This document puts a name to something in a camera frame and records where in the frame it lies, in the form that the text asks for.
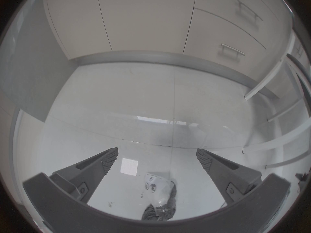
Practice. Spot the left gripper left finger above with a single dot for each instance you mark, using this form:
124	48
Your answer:
92	171

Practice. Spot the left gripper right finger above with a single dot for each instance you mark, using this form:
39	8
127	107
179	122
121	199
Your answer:
223	176

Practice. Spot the crumpled black plastic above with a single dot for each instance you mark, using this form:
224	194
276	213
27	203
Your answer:
150	213

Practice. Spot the clear printed wrapper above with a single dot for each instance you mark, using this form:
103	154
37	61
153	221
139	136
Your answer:
158	190

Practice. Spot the grey padded chair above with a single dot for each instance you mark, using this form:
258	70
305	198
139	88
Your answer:
261	84

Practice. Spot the white wardrobe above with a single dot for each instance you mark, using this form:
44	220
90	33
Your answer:
145	16

